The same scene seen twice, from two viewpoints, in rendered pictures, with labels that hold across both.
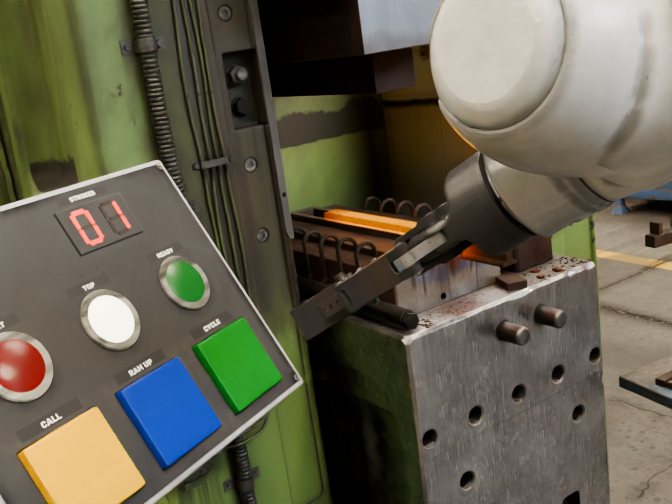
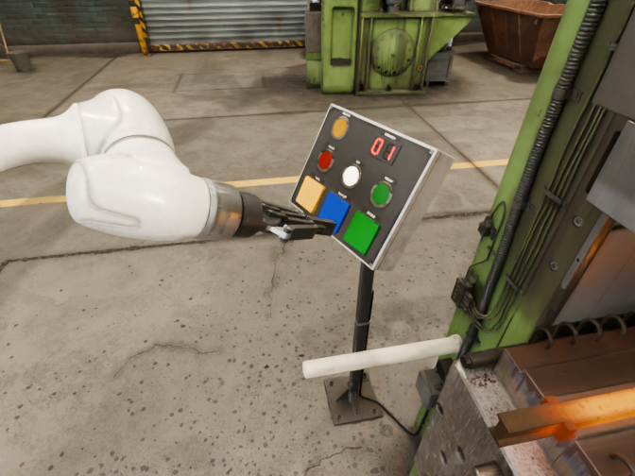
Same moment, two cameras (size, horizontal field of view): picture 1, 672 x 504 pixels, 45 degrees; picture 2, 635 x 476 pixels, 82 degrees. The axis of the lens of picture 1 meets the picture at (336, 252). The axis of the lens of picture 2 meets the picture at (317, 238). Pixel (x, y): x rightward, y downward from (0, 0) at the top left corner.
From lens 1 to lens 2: 105 cm
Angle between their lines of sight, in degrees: 97
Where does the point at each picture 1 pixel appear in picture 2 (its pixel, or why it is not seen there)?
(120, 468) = (311, 203)
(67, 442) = (311, 184)
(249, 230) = (549, 254)
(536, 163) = not seen: hidden behind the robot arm
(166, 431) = (325, 212)
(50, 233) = (368, 138)
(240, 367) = (357, 232)
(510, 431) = not seen: outside the picture
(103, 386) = (332, 186)
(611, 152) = not seen: hidden behind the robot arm
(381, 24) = (622, 188)
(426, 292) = (516, 392)
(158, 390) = (334, 203)
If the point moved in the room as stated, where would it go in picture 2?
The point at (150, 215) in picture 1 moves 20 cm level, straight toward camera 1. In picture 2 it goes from (402, 163) to (306, 157)
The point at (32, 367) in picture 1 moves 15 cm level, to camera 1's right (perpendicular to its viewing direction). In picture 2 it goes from (325, 163) to (300, 193)
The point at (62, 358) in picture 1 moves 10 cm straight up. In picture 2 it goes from (333, 170) to (334, 130)
